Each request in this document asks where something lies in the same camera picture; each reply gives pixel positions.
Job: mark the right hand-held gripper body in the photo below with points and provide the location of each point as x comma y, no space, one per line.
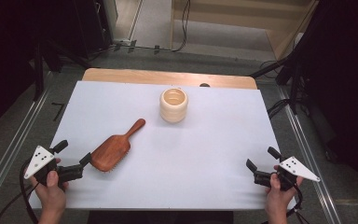
295,168

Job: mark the cream ribbed cup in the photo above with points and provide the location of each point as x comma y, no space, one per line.
174,113

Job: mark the white table board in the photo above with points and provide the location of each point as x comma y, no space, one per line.
183,155

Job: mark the black cabinet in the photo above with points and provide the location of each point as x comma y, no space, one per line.
90,25

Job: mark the person's right hand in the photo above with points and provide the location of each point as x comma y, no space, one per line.
276,199

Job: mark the dark round table grommet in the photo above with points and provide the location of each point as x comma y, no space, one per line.
204,85

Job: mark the person's left hand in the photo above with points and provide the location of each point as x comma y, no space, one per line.
51,196

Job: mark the light wooden furniture frame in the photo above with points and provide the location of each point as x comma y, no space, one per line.
230,12

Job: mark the black curtain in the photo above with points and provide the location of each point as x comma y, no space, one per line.
345,77

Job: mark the light wooden table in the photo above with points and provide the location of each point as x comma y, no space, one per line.
136,75

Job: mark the person's dark lap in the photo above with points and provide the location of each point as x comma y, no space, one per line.
158,217

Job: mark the wooden scoop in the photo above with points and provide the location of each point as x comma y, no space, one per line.
113,149

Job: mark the black metal stand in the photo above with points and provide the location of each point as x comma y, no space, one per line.
38,71
293,77

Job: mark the white power strip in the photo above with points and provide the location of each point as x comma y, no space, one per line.
121,40

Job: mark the metal floor rail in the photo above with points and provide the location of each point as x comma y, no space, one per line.
15,143
310,161

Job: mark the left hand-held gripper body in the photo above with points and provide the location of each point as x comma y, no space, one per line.
38,161

